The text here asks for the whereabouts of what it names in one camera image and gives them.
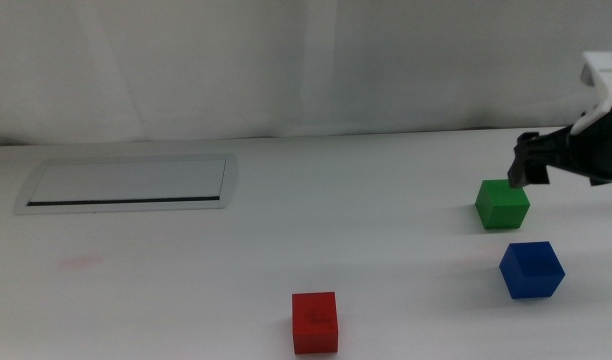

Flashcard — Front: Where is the green cube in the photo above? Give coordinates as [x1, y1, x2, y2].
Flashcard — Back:
[474, 178, 531, 231]

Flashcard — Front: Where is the blue cube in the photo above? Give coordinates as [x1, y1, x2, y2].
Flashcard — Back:
[498, 240, 566, 301]

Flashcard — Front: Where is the red cube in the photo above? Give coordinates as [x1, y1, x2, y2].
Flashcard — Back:
[291, 291, 340, 356]

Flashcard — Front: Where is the white backdrop curtain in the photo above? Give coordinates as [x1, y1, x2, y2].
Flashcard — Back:
[0, 0, 612, 147]

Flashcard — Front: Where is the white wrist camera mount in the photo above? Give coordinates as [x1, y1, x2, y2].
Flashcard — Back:
[569, 49, 612, 137]

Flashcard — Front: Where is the silver table cable hatch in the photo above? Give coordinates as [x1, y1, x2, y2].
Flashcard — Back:
[13, 153, 240, 216]

